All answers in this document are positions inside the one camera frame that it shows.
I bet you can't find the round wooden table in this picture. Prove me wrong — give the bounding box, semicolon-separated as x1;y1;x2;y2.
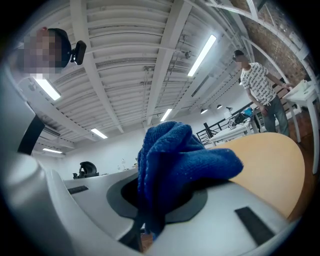
207;132;306;222

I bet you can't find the small white table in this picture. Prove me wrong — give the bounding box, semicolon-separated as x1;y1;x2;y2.
284;79;320;174

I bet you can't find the black equipment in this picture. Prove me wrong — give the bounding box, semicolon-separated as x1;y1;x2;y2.
228;112;252;130

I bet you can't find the person's head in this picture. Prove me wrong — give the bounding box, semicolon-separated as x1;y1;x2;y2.
16;27;72;76

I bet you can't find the blue cloth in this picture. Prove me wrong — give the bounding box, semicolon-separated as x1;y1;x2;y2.
136;120;245;241

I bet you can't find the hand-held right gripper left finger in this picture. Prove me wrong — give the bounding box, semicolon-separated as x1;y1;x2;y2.
62;167;142;253

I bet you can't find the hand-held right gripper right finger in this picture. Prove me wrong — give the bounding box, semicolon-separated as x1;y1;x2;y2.
149;181;298;256

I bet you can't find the black metal railing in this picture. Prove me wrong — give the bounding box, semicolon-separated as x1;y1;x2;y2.
196;82;302;146

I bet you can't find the black head-worn camera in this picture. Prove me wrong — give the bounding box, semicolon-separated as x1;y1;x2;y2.
70;40;87;66

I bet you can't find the black office chair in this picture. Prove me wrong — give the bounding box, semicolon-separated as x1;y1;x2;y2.
72;161;100;180

